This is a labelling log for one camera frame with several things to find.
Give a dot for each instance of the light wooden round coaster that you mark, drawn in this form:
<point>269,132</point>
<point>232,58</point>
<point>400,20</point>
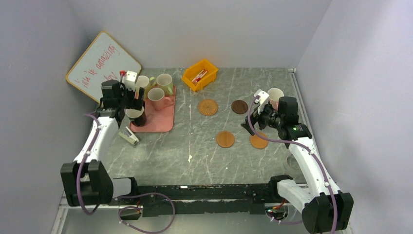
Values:
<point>225,139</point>

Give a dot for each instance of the whiteboard with yellow frame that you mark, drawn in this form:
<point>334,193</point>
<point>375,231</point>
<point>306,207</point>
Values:
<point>102,61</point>

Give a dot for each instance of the red white marker pens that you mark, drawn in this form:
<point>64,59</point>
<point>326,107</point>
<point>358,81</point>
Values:
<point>202,73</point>

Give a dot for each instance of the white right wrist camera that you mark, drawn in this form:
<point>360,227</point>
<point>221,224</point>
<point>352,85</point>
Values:
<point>261,98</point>

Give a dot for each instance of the woven rattan coaster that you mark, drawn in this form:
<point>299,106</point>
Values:
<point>208,107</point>

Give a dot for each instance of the pink mug white inside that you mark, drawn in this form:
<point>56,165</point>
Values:
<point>274,95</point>

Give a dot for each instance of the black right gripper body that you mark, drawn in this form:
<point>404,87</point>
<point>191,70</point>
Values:
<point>267,117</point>

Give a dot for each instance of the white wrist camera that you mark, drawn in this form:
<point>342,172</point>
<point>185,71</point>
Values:
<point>261,98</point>
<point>129,79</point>

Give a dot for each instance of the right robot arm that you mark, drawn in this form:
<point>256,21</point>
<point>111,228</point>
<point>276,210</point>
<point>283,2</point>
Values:
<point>323,207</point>

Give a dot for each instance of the pink plastic tray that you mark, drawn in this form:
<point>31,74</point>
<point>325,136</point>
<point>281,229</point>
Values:
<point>157,121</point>

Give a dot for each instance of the dark brown wooden coaster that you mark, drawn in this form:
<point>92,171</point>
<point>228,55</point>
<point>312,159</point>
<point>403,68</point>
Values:
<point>239,106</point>

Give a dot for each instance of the yellow plastic bin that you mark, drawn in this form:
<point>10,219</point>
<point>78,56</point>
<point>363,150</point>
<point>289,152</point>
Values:
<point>194,70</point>

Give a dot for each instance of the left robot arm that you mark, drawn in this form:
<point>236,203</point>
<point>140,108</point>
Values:
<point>85,180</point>

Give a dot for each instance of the orange patterned coaster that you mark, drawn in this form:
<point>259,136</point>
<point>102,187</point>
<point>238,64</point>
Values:
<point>257,142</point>

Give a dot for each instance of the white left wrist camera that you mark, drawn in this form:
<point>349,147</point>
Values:
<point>129,79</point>

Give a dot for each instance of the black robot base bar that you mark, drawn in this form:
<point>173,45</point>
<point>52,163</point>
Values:
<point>156,200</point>

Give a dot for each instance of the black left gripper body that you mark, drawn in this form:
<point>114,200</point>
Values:
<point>127,100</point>

